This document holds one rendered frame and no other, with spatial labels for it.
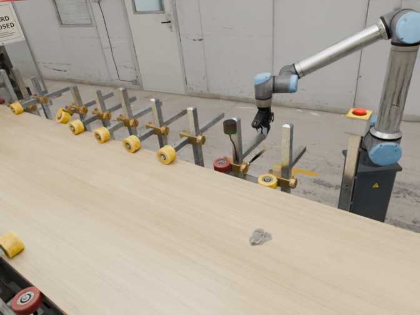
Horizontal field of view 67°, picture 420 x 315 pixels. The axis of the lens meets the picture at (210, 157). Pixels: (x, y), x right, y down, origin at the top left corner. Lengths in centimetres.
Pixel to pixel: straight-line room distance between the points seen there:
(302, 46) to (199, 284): 341
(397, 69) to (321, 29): 234
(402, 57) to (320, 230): 90
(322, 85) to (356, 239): 312
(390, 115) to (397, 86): 15
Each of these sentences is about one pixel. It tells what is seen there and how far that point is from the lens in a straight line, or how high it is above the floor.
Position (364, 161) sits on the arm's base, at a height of 62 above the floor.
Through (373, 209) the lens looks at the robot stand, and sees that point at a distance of 228.
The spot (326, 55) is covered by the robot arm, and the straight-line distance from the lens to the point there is 179.
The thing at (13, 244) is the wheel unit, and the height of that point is 96.
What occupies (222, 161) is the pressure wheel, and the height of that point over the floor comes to 91.
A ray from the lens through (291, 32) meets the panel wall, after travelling 408.
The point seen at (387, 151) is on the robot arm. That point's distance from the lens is 185.
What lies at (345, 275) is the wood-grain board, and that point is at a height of 90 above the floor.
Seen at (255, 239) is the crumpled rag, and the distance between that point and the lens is 111.
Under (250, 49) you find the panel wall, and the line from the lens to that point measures 430.
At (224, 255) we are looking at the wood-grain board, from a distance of 108.
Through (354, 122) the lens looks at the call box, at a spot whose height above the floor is 120.
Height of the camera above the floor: 171
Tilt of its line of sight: 31 degrees down
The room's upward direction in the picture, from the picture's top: 7 degrees counter-clockwise
